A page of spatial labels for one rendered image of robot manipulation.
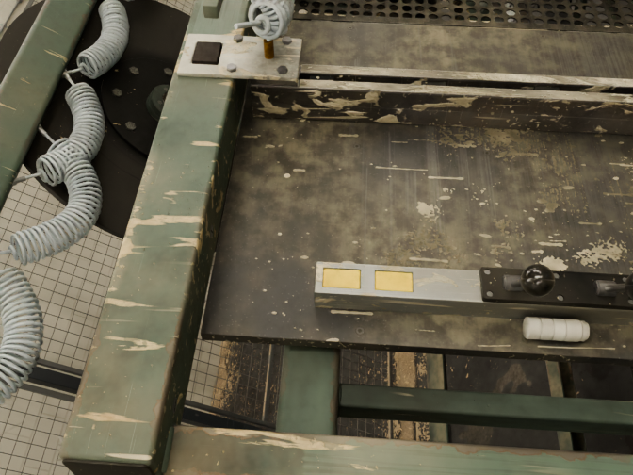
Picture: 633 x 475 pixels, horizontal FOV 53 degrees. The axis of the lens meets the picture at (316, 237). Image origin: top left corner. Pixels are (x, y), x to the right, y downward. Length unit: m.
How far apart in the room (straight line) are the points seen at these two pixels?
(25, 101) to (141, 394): 0.89
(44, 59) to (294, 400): 1.01
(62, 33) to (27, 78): 0.18
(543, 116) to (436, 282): 0.39
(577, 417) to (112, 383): 0.59
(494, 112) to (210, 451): 0.69
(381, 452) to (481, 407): 0.20
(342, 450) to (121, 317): 0.30
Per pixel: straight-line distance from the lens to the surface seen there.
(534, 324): 0.88
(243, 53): 1.07
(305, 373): 0.87
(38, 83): 1.53
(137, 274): 0.81
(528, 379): 2.90
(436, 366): 2.08
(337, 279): 0.85
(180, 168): 0.91
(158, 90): 1.67
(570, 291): 0.89
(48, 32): 1.64
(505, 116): 1.11
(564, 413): 0.93
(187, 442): 0.76
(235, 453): 0.75
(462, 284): 0.87
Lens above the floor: 2.07
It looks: 24 degrees down
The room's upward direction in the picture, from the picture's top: 67 degrees counter-clockwise
